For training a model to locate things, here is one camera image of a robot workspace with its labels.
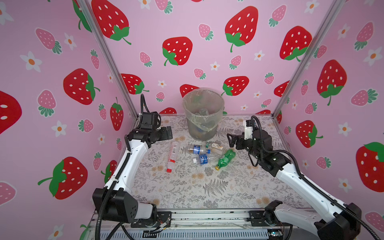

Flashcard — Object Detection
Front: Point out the clear bottle red cap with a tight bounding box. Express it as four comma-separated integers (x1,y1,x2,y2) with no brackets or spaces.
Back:
167,141,180,173

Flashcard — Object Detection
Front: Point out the green bottle yellow cap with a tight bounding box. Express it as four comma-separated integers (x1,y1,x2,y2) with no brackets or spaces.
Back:
215,149,236,171

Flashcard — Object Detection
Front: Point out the clear bottle bird label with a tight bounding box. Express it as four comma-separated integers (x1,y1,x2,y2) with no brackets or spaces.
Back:
205,142,225,155

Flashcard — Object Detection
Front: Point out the small bottle blue label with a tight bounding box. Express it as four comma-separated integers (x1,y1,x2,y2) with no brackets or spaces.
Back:
193,154,219,165
186,145,211,155

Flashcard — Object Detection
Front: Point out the blue label bottle white cap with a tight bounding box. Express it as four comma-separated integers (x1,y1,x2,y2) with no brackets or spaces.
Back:
196,127,206,134

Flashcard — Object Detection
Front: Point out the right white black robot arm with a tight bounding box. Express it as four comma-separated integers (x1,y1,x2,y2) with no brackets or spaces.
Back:
227,116,380,240

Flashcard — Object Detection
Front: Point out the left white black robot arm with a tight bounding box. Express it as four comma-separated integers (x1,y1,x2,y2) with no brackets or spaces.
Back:
93,94,173,240

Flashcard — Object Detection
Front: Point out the grey mesh waste bin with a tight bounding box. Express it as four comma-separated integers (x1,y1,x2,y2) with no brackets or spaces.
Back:
182,88,226,142

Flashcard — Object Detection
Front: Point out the clear plastic bin liner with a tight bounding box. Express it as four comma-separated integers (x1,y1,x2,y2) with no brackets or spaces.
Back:
182,87,226,135

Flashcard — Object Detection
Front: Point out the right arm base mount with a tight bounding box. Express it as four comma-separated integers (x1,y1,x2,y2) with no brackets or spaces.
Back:
246,210,284,227

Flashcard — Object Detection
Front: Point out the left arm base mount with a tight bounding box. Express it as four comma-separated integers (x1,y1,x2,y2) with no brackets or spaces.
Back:
131,211,172,229

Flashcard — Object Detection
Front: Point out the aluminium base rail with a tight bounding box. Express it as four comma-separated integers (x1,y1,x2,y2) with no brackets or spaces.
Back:
99,209,301,240

